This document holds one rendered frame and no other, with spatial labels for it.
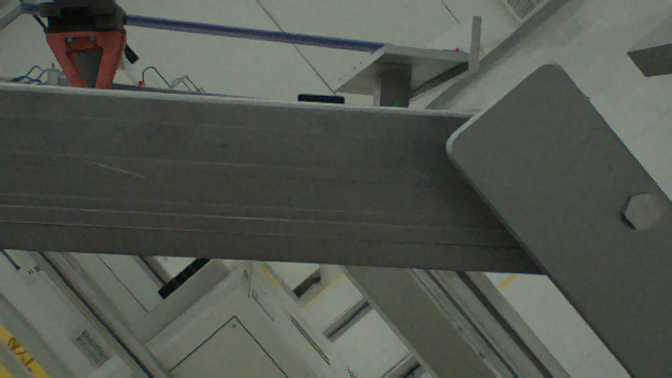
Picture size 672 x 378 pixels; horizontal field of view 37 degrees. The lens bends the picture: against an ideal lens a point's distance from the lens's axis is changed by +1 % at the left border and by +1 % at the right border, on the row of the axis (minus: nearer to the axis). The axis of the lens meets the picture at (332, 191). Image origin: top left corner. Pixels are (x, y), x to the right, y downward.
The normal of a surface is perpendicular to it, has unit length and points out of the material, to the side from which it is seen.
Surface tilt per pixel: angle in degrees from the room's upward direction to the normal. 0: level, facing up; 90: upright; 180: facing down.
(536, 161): 90
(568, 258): 90
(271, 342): 90
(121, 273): 90
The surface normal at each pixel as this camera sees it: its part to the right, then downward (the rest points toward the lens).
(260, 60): 0.07, 0.06
